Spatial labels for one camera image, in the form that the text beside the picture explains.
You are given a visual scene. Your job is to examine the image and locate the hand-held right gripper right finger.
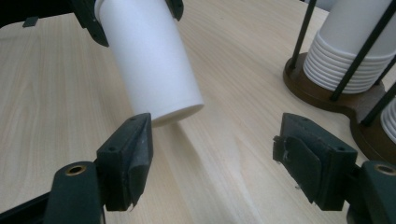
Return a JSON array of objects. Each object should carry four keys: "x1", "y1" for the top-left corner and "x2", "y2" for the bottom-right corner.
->
[{"x1": 272, "y1": 112, "x2": 359, "y2": 212}]

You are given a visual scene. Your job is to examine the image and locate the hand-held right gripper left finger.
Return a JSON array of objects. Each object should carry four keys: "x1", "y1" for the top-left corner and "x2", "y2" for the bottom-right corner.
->
[{"x1": 96, "y1": 112, "x2": 154, "y2": 212}]

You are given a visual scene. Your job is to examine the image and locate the tall white paper cup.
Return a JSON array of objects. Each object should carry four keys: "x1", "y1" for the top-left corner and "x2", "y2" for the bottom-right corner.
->
[{"x1": 93, "y1": 0, "x2": 205, "y2": 128}]

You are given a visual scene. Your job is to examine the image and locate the wooden cup holder black rods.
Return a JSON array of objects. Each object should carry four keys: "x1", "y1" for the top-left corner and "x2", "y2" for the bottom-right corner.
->
[{"x1": 282, "y1": 0, "x2": 396, "y2": 166}]

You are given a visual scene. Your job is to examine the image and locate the small dark object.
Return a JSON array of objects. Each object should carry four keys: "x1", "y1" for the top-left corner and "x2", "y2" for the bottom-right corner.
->
[{"x1": 22, "y1": 16, "x2": 40, "y2": 29}]

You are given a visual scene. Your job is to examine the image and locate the stack of white cups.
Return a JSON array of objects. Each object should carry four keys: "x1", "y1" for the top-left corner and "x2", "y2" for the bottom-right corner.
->
[
  {"x1": 303, "y1": 0, "x2": 396, "y2": 95},
  {"x1": 379, "y1": 98, "x2": 396, "y2": 145}
]

